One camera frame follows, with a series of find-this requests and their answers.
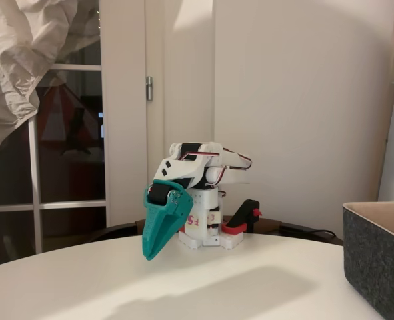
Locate light wooden post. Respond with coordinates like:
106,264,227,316
371,0,394,203

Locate dark low furniture piece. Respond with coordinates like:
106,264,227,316
249,217,344,247

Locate crumpled beige curtain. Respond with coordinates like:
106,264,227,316
0,0,101,181

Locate dark grey felt box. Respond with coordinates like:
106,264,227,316
342,201,394,320

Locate red white black servo wire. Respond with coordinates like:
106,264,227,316
203,166,227,187
179,149,217,161

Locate thin black cable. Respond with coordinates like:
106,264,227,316
278,225,338,239

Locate white framed glass door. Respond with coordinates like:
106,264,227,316
0,43,147,264

